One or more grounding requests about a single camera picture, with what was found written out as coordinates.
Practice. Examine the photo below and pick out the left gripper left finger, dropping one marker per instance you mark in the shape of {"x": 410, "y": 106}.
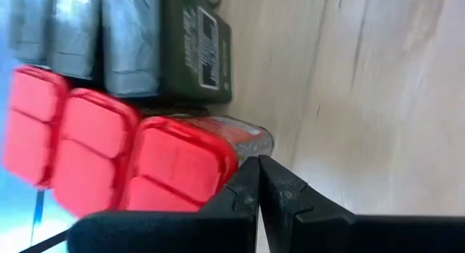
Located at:
{"x": 163, "y": 235}

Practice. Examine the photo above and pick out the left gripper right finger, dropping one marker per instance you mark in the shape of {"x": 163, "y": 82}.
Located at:
{"x": 363, "y": 235}

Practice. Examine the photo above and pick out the red-lidded paprika spice tin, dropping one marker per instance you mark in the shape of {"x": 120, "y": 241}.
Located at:
{"x": 178, "y": 165}
{"x": 32, "y": 125}
{"x": 91, "y": 151}

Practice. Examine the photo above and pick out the black pepper spice tin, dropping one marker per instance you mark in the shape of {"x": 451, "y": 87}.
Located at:
{"x": 72, "y": 35}
{"x": 196, "y": 53}
{"x": 29, "y": 27}

